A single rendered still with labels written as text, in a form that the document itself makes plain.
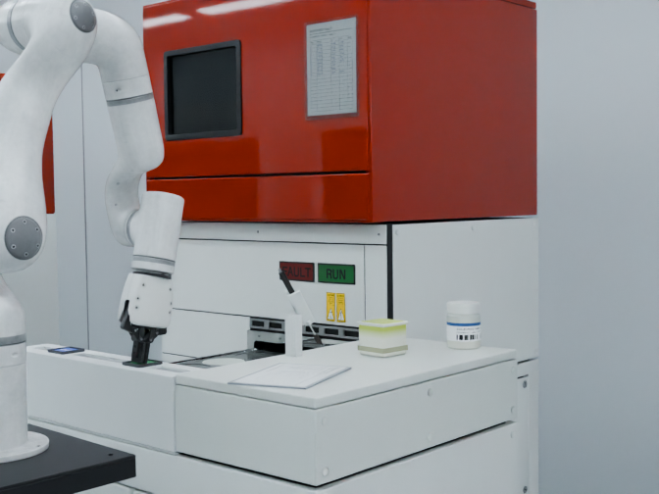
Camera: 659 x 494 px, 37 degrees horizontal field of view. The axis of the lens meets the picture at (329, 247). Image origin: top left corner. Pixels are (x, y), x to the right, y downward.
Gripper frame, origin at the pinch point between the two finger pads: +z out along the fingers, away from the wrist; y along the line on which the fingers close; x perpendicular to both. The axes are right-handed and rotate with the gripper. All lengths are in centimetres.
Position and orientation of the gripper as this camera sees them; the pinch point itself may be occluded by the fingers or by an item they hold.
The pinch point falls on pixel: (140, 352)
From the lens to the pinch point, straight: 196.9
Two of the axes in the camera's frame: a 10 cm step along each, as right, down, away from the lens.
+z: -1.3, 9.9, -1.1
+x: 7.5, 0.3, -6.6
